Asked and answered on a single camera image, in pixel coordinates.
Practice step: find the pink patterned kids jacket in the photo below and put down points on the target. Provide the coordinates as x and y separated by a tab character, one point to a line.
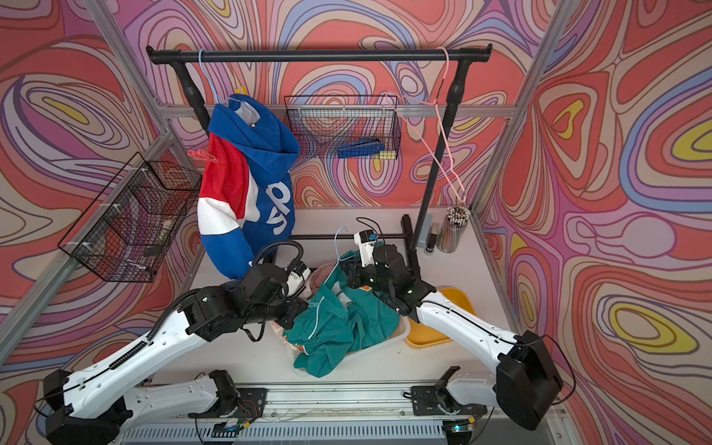
309	289

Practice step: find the green kids jacket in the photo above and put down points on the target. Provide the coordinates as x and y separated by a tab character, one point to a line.
339	320

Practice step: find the black wire basket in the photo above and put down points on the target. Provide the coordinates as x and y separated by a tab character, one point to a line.
323	123
127	230

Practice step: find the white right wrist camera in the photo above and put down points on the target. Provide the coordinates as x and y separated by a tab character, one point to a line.
366	243

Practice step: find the black wire basket left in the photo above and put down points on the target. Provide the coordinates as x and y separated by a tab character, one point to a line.
127	230

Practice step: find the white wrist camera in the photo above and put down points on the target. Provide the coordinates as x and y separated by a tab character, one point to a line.
298	280
366	243

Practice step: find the black wire basket back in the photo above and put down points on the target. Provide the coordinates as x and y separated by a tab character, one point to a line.
323	123

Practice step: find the blue red white jacket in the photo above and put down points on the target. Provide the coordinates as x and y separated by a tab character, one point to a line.
246	197

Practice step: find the white perforated plastic basket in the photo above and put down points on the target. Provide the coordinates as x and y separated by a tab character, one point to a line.
401	332

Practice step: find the black clothes rack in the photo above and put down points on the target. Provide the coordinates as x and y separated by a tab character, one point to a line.
464	57

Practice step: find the pink plastic hanger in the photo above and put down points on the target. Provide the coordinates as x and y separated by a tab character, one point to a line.
453	179

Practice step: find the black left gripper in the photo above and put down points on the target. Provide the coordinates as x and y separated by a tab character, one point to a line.
297	310

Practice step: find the small black bottle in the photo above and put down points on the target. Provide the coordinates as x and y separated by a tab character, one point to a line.
431	241

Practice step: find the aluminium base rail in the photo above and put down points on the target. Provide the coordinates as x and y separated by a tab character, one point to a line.
353	413

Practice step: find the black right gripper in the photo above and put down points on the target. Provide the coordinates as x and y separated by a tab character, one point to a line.
353	273

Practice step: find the cup of pencils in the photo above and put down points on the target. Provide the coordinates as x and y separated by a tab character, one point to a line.
454	224

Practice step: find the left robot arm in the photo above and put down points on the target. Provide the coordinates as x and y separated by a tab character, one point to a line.
101	402

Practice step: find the light blue hanger green jacket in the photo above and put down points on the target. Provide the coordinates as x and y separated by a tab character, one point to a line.
336	242

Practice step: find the yellow plastic tray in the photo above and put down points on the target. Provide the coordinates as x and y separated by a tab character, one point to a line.
421	337

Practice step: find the red clothespin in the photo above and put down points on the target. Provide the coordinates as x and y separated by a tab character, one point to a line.
203	155

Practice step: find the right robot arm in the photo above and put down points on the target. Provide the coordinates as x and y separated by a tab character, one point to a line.
525	380

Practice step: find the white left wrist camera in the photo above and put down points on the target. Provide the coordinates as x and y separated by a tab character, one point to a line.
298	280

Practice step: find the blue object in back basket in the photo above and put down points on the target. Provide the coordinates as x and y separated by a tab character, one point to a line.
364	148

